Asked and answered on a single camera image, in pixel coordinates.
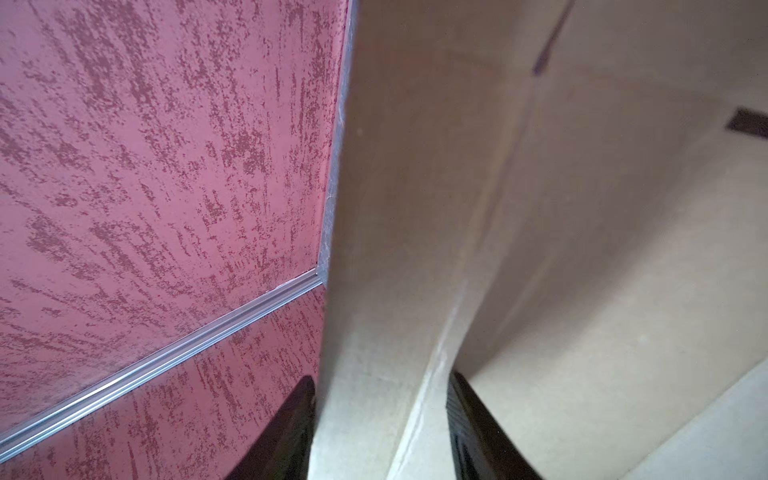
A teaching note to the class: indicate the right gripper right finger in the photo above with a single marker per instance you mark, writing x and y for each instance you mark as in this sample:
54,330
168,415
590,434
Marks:
480,448

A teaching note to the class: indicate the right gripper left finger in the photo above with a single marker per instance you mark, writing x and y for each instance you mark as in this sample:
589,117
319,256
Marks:
282,451

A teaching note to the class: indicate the brown cardboard box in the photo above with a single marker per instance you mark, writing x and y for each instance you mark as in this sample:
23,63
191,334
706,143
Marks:
565,202

